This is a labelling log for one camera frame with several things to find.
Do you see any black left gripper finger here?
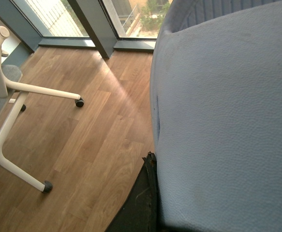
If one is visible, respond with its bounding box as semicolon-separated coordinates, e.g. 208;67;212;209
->
106;152;157;232

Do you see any light blue slipper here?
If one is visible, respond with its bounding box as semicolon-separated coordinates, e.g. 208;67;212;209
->
150;0;282;232

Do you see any black window frame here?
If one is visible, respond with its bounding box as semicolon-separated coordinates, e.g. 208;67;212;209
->
0;0;156;58

